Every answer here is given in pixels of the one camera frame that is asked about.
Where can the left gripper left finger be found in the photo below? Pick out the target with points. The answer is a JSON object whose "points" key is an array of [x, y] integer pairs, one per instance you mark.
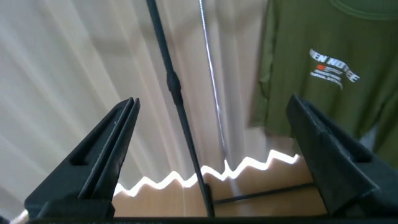
{"points": [[93, 168]]}

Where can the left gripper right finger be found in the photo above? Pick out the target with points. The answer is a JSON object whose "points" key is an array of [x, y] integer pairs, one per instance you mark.
{"points": [[335, 161]]}

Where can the green long-sleeved shirt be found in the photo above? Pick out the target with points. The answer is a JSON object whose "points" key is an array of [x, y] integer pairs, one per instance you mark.
{"points": [[311, 31]]}

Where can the black clothes rack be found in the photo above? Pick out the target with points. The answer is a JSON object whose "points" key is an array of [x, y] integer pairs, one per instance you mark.
{"points": [[174, 84]]}

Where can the beige curtain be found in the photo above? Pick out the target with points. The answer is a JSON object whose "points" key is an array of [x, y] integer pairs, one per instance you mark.
{"points": [[77, 77]]}

